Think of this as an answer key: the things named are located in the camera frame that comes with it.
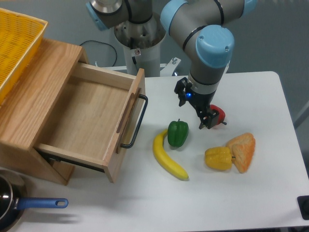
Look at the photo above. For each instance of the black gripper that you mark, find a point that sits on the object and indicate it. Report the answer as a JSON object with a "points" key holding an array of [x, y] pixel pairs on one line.
{"points": [[199, 96]]}

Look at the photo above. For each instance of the yellow banana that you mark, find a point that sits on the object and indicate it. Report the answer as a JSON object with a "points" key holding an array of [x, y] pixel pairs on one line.
{"points": [[166, 162]]}

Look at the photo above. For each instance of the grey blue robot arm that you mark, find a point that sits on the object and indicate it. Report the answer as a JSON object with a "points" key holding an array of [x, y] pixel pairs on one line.
{"points": [[196, 27]]}

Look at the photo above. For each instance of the red bell pepper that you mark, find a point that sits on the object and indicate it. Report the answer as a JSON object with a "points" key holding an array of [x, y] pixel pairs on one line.
{"points": [[221, 118]]}

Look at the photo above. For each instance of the green bell pepper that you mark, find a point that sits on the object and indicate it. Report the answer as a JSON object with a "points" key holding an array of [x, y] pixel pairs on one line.
{"points": [[177, 133]]}

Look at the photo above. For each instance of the yellow bell pepper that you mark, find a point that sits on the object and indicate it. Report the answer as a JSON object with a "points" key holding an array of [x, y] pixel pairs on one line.
{"points": [[219, 158]]}

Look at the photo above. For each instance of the orange bread piece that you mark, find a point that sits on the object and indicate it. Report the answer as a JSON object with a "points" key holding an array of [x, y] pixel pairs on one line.
{"points": [[242, 149]]}

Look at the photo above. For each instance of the open wooden drawer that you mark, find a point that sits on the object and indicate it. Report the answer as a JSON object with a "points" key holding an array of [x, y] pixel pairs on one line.
{"points": [[97, 111]]}

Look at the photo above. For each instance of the black object table corner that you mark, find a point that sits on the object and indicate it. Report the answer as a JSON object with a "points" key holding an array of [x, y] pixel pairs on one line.
{"points": [[303, 203]]}

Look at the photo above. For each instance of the wooden drawer cabinet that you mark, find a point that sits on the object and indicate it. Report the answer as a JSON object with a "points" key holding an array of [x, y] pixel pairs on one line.
{"points": [[27, 107]]}

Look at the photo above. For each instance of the yellow plastic basket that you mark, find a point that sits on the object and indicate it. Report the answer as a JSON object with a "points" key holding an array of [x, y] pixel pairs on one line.
{"points": [[20, 38]]}

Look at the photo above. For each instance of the black drawer handle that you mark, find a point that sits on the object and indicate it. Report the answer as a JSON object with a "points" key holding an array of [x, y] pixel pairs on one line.
{"points": [[138, 124]]}

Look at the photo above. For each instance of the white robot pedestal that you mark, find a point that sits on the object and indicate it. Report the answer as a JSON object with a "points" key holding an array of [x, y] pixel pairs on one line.
{"points": [[141, 44]]}

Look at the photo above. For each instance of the black pan blue handle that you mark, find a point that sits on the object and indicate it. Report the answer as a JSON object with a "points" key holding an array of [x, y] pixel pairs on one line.
{"points": [[14, 200]]}

